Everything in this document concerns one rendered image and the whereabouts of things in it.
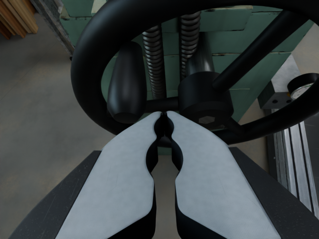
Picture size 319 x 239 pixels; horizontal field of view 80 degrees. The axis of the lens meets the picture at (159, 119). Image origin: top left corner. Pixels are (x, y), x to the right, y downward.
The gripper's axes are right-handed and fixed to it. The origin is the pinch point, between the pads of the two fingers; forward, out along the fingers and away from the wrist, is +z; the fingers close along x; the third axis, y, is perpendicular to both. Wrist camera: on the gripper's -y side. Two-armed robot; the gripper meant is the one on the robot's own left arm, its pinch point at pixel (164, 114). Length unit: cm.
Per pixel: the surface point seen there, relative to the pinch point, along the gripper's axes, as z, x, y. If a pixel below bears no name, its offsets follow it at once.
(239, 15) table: 14.4, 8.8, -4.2
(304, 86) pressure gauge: 26.4, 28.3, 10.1
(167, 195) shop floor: 49, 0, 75
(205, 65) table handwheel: 12.6, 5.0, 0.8
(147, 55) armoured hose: 14.6, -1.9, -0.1
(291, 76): 36.3, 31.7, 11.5
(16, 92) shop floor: 103, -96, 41
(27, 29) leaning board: 150, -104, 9
